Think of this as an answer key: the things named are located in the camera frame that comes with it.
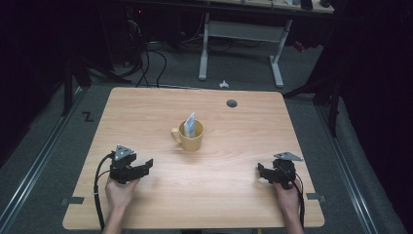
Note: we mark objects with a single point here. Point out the small red object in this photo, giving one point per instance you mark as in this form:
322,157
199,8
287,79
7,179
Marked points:
299,46

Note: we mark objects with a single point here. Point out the white and blue packet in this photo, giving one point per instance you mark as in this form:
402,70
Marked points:
190,126

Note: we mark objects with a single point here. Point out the grey tape strip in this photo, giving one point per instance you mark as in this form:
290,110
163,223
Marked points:
73,201
315,197

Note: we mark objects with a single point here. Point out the small white floor scrap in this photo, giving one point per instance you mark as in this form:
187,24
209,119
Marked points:
223,85

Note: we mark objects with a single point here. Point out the person's left hand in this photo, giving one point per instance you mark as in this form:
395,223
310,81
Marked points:
119,195

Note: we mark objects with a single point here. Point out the white-framed desk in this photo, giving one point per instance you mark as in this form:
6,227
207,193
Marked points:
243,31

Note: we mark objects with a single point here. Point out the black metal stand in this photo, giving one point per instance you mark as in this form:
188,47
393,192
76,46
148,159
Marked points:
333,107
67,87

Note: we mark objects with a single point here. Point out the yellow cup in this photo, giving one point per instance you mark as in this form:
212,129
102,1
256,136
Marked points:
191,143

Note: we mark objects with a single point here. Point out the metal floor rail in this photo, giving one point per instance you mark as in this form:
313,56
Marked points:
35,169
349,175

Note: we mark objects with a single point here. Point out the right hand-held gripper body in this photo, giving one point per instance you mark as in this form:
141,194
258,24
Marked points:
285,172

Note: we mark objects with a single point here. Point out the person's right hand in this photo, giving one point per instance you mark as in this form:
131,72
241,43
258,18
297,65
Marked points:
287,200

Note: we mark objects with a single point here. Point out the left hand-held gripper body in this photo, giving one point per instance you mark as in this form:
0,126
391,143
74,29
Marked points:
121,169

